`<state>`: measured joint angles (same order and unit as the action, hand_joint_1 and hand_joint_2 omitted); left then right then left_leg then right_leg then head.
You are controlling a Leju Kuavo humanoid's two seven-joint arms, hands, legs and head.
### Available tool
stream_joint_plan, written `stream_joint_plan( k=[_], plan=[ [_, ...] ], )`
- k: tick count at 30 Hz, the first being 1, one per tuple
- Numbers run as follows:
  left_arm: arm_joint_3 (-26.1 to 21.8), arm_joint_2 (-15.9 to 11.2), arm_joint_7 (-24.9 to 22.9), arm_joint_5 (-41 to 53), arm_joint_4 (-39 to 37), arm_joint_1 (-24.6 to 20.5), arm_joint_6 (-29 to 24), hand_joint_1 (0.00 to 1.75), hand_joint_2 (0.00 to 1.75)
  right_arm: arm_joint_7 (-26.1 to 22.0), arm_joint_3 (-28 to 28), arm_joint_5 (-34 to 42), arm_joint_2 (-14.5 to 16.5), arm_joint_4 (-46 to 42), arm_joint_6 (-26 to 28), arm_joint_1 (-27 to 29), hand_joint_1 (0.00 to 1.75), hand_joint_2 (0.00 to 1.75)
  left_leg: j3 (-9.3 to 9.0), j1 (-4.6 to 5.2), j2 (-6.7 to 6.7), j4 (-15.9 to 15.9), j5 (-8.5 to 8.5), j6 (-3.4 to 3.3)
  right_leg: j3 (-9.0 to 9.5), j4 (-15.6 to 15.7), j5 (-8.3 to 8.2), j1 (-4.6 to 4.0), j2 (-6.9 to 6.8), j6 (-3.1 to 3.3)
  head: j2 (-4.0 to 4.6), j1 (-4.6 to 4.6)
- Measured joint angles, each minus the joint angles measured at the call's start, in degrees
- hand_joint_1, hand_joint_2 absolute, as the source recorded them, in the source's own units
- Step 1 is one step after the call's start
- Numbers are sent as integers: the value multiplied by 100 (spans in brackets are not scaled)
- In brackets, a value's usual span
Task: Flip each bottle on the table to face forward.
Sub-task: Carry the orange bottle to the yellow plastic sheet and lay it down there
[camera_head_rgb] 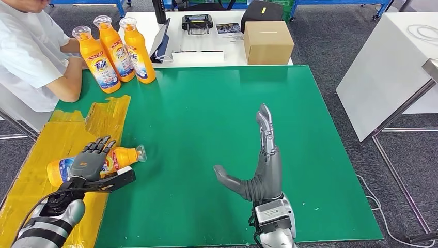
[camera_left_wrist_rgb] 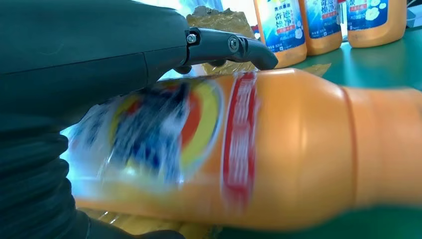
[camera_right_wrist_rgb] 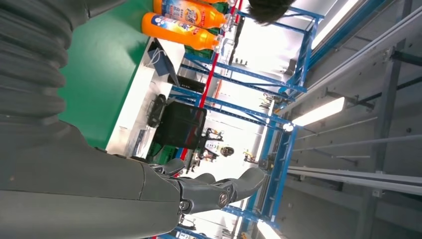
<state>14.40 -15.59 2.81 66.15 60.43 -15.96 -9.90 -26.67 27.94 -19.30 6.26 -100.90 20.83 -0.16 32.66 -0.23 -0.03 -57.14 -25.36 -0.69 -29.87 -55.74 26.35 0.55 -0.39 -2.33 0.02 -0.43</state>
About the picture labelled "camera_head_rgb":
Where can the person's left forearm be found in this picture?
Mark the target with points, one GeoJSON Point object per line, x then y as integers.
{"type": "Point", "coordinates": [72, 46]}

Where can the white side table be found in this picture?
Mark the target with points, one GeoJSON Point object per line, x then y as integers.
{"type": "Point", "coordinates": [386, 68]}

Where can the brown cardboard box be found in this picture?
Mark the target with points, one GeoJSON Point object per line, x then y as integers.
{"type": "Point", "coordinates": [268, 45]}

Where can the printed leaflet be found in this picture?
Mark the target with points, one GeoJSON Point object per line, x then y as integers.
{"type": "Point", "coordinates": [228, 28]}

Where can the person's right forearm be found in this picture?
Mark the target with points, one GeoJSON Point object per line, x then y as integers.
{"type": "Point", "coordinates": [66, 84]}

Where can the yellow taped cardboard sheet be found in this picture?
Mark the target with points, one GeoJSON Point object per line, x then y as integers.
{"type": "Point", "coordinates": [51, 143]}

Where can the green plastic crate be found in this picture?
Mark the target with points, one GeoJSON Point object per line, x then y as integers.
{"type": "Point", "coordinates": [288, 11]}

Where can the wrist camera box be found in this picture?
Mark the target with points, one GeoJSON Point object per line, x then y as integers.
{"type": "Point", "coordinates": [273, 214]}
{"type": "Point", "coordinates": [113, 181]}

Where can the grey metal table frame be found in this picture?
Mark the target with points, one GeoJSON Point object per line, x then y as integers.
{"type": "Point", "coordinates": [400, 111]}

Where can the dark tablet with blue cover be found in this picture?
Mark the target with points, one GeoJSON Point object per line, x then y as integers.
{"type": "Point", "coordinates": [160, 42]}

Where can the green table board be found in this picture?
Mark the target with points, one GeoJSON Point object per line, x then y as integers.
{"type": "Point", "coordinates": [222, 109]}

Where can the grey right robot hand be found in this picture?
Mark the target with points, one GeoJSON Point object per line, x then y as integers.
{"type": "Point", "coordinates": [268, 178]}

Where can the white flat box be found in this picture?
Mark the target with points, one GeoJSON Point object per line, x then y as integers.
{"type": "Point", "coordinates": [198, 57]}

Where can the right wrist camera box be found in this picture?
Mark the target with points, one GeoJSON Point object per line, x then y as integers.
{"type": "Point", "coordinates": [273, 214]}

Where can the blue metal rack frame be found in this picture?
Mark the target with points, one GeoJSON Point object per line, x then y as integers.
{"type": "Point", "coordinates": [120, 7]}
{"type": "Point", "coordinates": [384, 7]}

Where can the person's right hand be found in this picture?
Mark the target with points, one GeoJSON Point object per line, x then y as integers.
{"type": "Point", "coordinates": [80, 62]}

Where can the orange detergent bottle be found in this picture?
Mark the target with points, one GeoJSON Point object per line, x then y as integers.
{"type": "Point", "coordinates": [89, 48]}
{"type": "Point", "coordinates": [137, 41]}
{"type": "Point", "coordinates": [109, 37]}
{"type": "Point", "coordinates": [54, 171]}

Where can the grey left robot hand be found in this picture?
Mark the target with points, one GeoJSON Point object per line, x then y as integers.
{"type": "Point", "coordinates": [87, 164]}

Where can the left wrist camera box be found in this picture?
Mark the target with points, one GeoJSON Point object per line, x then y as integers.
{"type": "Point", "coordinates": [113, 181]}

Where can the black bag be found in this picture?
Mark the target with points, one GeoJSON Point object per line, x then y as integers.
{"type": "Point", "coordinates": [260, 16]}

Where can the person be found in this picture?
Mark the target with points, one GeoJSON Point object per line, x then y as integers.
{"type": "Point", "coordinates": [24, 51]}

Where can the black handheld controller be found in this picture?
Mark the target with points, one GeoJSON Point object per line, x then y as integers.
{"type": "Point", "coordinates": [197, 21]}

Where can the black cylindrical flask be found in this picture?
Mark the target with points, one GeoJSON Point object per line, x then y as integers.
{"type": "Point", "coordinates": [159, 13]}

